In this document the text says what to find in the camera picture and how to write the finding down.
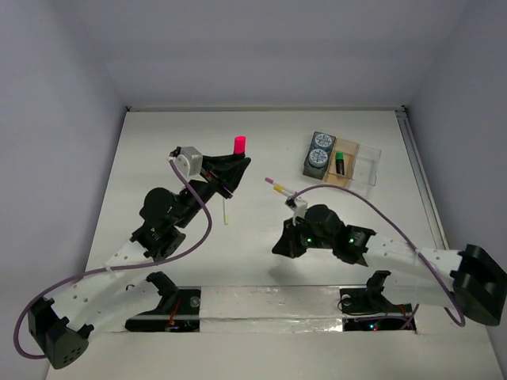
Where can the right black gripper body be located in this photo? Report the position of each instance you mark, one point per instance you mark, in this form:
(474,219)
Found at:
(312,241)

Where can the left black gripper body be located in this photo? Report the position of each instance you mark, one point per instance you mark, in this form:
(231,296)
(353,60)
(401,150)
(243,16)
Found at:
(218,180)

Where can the pink highlighter cap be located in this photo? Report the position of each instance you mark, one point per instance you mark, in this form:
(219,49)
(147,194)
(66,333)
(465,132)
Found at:
(239,145)

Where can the black green highlighter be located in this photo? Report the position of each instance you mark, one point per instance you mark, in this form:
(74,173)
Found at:
(340,163)

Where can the blue white round jar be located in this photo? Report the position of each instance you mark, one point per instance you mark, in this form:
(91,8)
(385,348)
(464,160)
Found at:
(322,141)

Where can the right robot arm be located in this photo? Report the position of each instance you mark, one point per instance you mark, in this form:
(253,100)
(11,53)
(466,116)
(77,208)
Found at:
(469,280)

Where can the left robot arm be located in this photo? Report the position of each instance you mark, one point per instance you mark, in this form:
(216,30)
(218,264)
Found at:
(64,318)

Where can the pale yellow cap marker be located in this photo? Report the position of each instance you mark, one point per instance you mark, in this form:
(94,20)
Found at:
(225,214)

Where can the pink cap marker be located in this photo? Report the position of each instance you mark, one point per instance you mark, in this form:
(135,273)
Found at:
(273,183)

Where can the yellow end marker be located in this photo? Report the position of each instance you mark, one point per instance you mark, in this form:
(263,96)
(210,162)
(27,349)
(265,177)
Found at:
(283,191)

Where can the clear plastic bin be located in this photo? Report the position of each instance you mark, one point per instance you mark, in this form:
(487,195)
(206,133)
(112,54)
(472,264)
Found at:
(365,167)

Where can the dark grey plastic bin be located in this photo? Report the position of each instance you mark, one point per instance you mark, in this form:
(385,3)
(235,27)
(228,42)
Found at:
(313,172)

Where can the silver taped strip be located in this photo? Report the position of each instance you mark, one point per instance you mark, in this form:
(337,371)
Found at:
(286,309)

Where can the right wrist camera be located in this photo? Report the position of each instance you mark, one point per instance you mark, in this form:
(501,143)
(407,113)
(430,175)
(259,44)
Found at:
(298,206)

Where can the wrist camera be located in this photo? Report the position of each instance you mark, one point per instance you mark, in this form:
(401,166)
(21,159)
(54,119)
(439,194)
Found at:
(298,206)
(187,159)

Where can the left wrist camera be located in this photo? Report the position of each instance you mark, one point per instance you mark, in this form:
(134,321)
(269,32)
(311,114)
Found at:
(187,159)

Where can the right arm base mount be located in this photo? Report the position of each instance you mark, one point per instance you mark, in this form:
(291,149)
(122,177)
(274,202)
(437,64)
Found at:
(366,309)

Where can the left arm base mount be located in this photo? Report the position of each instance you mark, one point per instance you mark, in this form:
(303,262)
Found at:
(177,311)

